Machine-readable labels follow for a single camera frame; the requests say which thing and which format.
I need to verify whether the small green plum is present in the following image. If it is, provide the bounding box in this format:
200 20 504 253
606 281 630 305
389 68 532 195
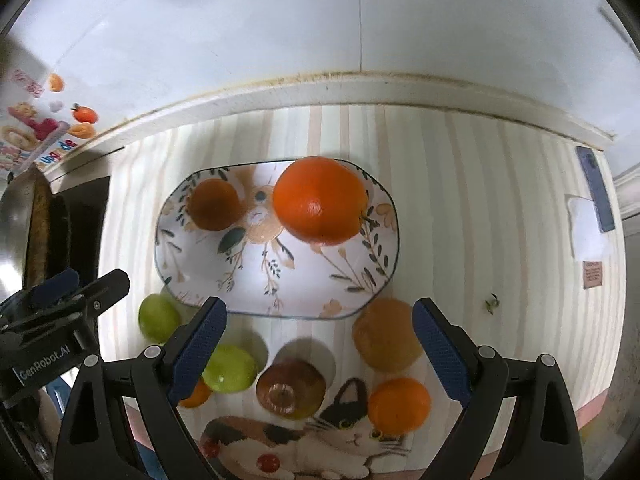
138 294 181 344

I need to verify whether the small tangerine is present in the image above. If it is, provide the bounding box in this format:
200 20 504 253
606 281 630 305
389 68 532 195
179 377 212 408

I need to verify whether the large green plum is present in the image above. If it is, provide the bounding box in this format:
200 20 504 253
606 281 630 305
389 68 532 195
202 344 258 393

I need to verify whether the tan mango fruit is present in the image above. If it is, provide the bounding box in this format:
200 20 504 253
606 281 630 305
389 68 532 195
352 298 423 373

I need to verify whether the red green apple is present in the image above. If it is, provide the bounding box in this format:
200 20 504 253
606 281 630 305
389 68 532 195
256 360 326 420

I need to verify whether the dark brown tangerine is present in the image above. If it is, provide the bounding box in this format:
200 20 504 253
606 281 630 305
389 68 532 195
186 179 244 231

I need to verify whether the large orange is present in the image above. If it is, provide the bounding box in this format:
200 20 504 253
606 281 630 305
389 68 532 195
272 156 368 245

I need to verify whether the small green stem scrap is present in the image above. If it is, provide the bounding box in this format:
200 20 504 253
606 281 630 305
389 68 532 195
485 292 500 314

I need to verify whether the small brown card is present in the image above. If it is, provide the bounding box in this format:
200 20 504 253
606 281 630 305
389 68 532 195
582 261 603 289

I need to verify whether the white paper napkin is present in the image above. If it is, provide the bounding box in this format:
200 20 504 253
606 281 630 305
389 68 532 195
566 195 611 262

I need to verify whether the striped cat table mat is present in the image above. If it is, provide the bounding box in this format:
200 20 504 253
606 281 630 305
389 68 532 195
99 105 626 479

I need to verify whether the blue smartphone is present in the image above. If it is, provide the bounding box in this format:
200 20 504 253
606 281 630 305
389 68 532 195
575 146 615 233

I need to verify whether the colourful fruit wall sticker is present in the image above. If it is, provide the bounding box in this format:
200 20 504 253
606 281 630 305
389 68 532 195
1 67 100 178

